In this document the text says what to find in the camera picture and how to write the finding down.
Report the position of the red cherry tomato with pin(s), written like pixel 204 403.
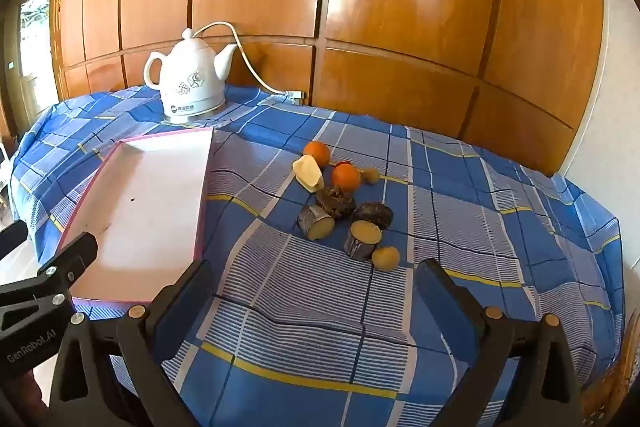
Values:
pixel 344 164

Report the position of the cut sugarcane piece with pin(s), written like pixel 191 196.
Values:
pixel 312 222
pixel 360 239

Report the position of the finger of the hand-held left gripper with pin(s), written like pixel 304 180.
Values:
pixel 10 239
pixel 70 259

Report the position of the silver kettle base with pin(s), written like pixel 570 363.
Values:
pixel 215 112

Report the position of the pink-rimmed white box tray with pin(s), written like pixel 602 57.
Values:
pixel 145 212

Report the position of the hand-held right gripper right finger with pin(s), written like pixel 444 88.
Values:
pixel 442 299

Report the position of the yellow apple piece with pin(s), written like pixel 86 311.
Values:
pixel 307 173

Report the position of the white ceramic electric kettle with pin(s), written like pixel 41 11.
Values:
pixel 187 74

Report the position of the wooden glass-panel door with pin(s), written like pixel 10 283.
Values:
pixel 30 57

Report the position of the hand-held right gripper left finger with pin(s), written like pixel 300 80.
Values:
pixel 192 294

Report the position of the dark water chestnut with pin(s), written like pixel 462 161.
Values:
pixel 335 203
pixel 372 214

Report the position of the small tan longan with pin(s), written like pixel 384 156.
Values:
pixel 386 258
pixel 370 176

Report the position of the orange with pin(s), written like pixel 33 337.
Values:
pixel 346 178
pixel 317 153

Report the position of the blue plaid cloth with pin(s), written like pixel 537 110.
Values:
pixel 320 332

